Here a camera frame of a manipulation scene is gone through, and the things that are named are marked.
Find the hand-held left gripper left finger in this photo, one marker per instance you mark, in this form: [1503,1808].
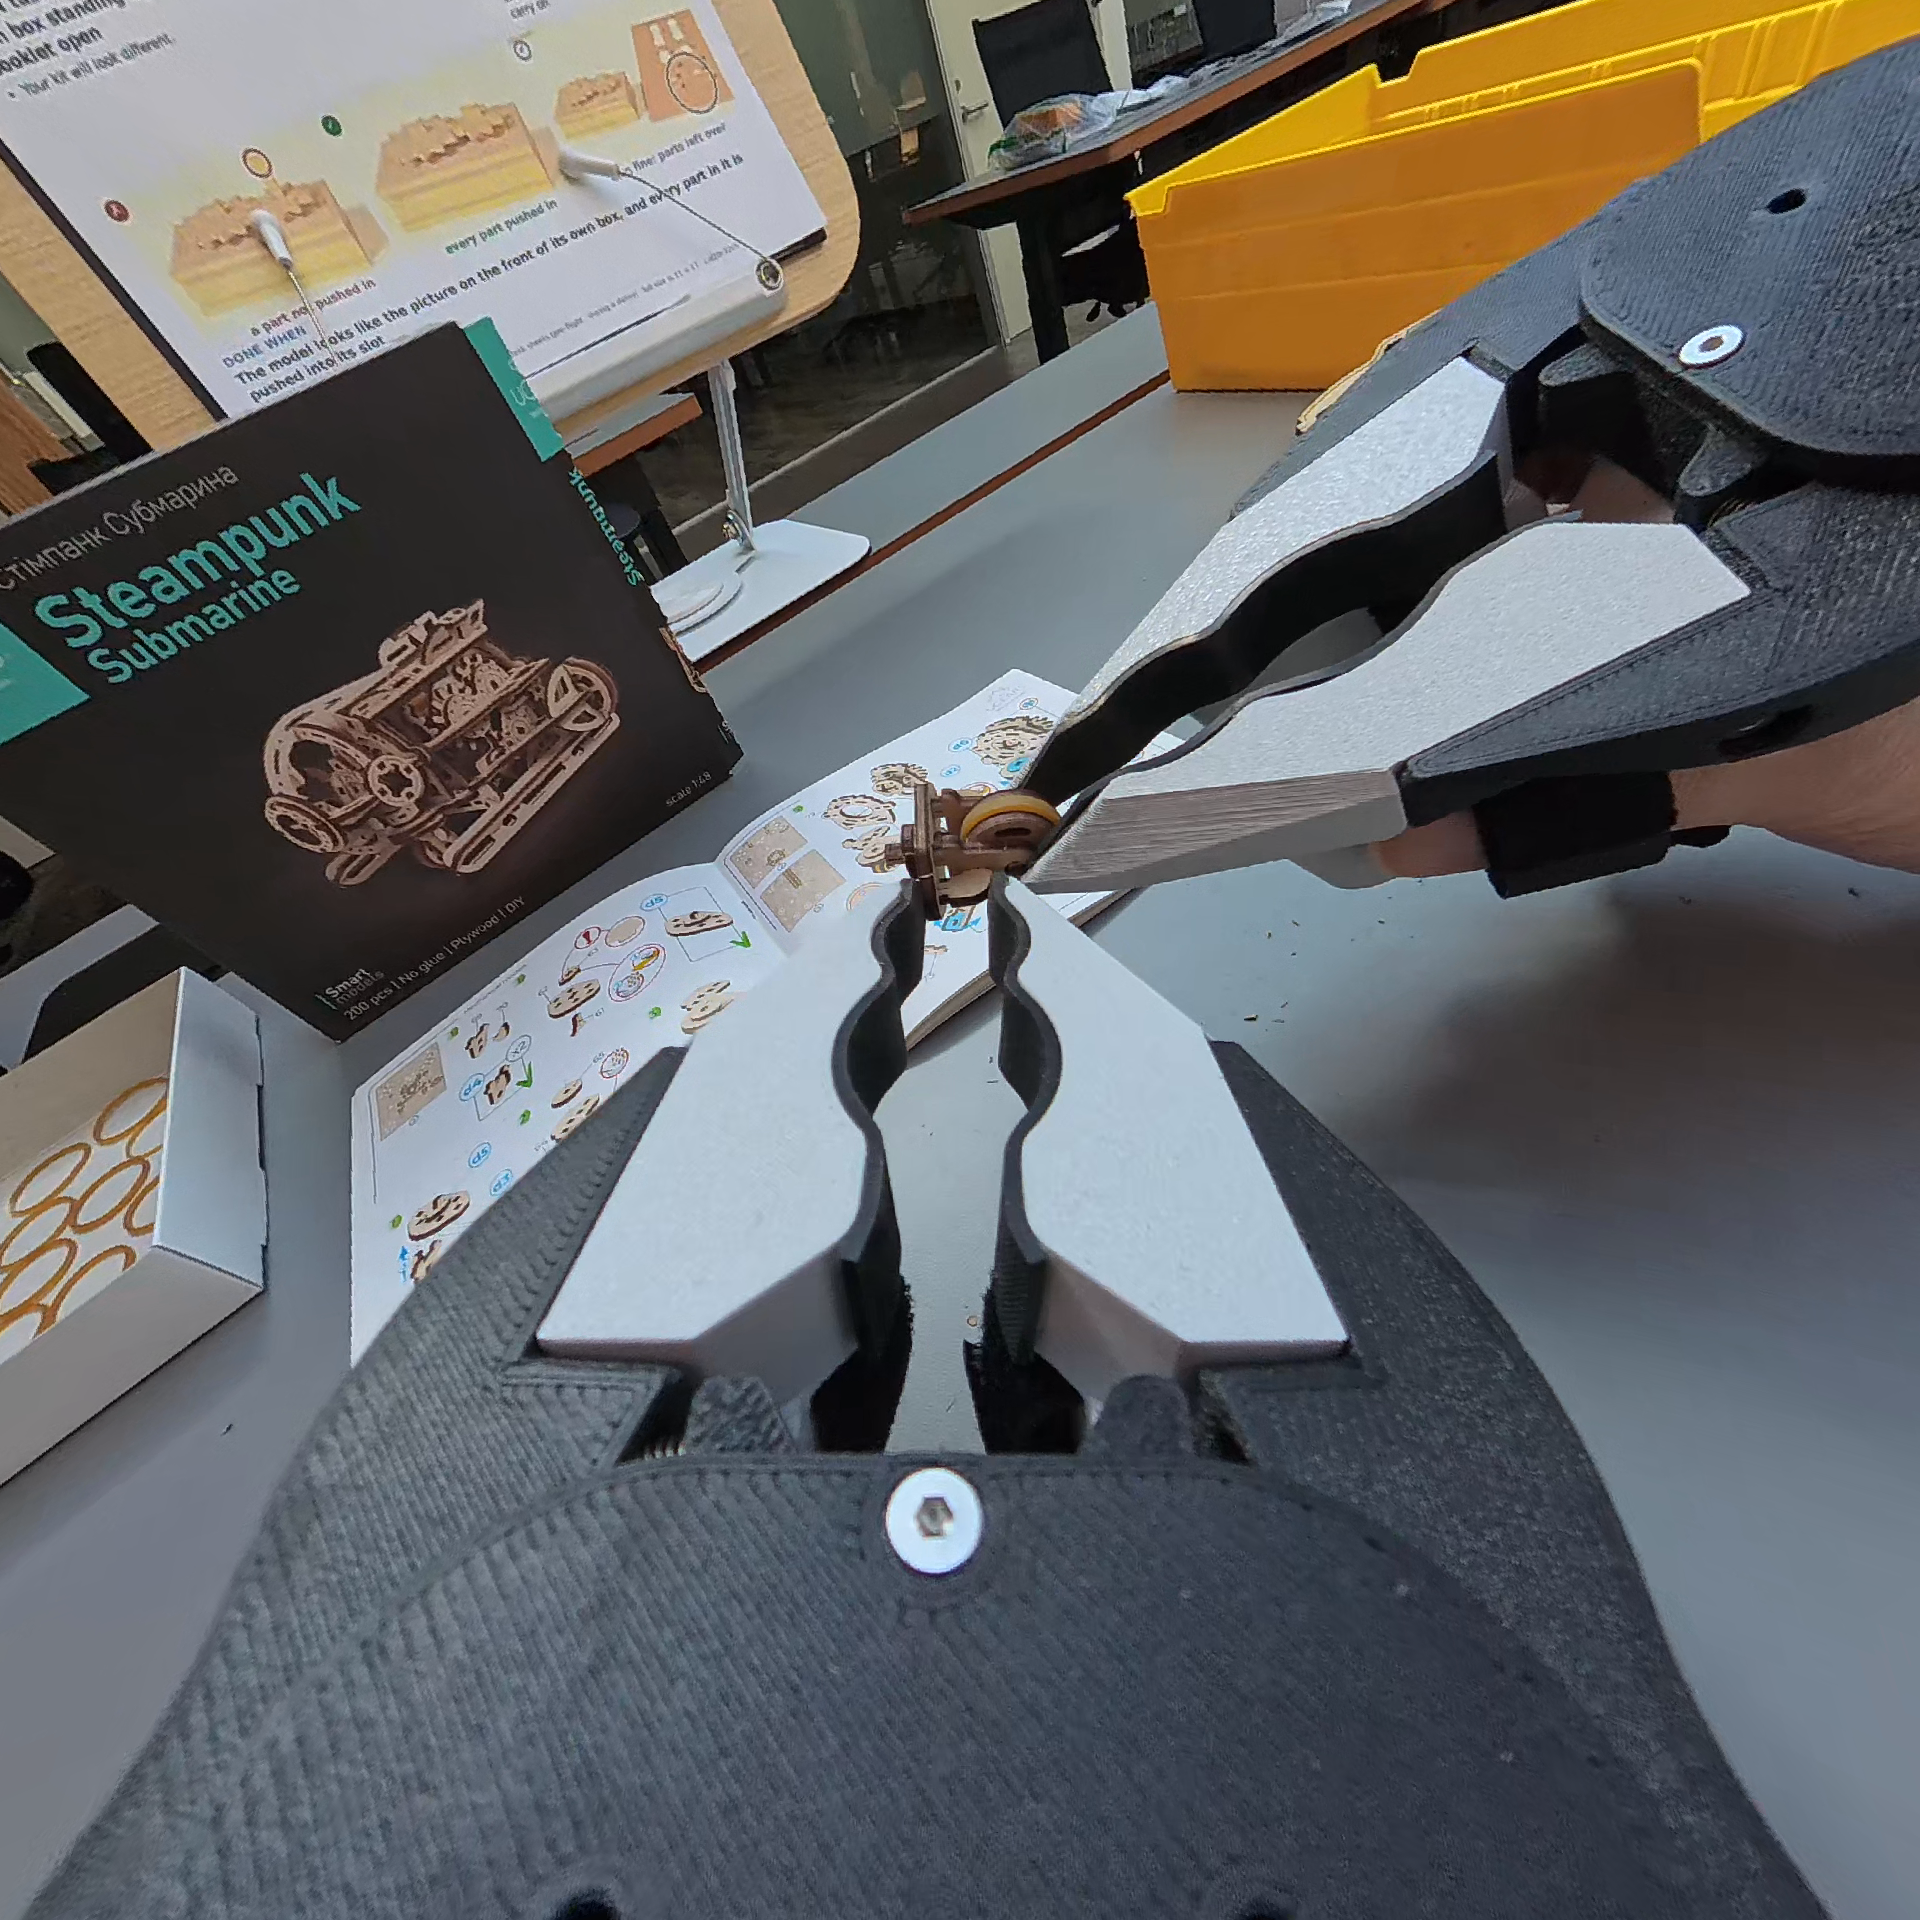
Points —
[720,1201]

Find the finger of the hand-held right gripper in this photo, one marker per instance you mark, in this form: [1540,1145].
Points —
[1380,480]
[1500,645]

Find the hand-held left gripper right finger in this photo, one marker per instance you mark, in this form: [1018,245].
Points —
[1185,1201]

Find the wooden wheel with rubber band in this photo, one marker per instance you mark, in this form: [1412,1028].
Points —
[1013,828]

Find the wooden gear axle assembly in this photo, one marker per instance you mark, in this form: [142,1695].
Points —
[932,849]

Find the grey side desk brown edge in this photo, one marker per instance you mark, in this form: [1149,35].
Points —
[974,435]

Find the person's right hand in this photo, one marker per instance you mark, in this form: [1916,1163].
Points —
[1831,780]

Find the yellow plastic bin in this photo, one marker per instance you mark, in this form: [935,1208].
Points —
[1425,241]
[1724,60]

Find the open instruction booklet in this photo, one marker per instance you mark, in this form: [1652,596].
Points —
[601,1034]

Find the dark background table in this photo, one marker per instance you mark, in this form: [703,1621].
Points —
[1140,195]

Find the clear plastic bag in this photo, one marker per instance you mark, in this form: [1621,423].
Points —
[1073,123]

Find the black office chair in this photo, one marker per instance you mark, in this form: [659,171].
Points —
[1042,60]

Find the white cardboard tray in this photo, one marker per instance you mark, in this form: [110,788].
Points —
[180,1244]

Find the pile of tan rubber bands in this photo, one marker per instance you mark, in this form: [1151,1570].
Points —
[74,1201]

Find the black model kit box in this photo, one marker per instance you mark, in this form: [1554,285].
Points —
[345,675]

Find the wooden instruction sign board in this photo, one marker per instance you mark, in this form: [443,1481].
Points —
[450,135]

